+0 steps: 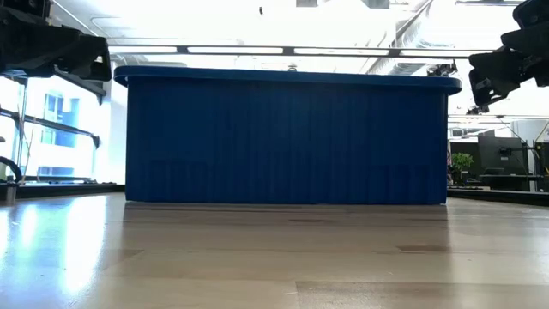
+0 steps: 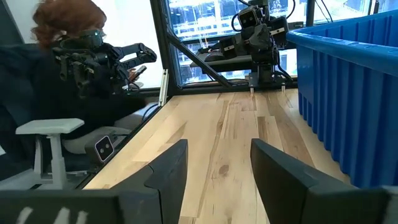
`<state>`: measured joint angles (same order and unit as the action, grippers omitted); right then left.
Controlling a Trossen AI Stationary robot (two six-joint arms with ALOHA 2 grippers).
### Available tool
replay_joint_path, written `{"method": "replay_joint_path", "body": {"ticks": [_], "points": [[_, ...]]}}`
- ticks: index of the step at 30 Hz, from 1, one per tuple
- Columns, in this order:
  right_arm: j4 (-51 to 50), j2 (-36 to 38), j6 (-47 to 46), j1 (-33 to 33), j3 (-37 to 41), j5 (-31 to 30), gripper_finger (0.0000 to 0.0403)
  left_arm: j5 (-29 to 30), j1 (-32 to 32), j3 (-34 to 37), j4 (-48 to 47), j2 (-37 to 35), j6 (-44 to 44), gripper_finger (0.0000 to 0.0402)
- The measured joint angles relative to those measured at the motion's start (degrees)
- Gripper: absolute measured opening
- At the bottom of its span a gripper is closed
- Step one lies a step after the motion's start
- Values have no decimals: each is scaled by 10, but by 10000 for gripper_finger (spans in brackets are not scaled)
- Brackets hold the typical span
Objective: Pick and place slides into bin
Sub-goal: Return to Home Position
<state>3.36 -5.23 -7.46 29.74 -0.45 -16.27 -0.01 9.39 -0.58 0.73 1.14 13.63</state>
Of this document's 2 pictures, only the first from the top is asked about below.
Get black office desk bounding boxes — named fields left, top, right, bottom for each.
left=476, top=173, right=549, bottom=192

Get black bars with brackets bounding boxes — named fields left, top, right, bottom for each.
left=0, top=68, right=108, bottom=149

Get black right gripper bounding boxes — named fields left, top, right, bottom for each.
left=468, top=25, right=549, bottom=108

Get silver post with black hose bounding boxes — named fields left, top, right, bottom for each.
left=0, top=155, right=24, bottom=206

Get blue plastic bin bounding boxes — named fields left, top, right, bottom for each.
left=113, top=64, right=463, bottom=206

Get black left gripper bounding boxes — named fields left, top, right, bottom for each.
left=0, top=6, right=112, bottom=82

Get green potted plant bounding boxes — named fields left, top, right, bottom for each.
left=450, top=152, right=475, bottom=184

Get black office monitor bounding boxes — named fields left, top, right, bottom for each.
left=477, top=136, right=527, bottom=176

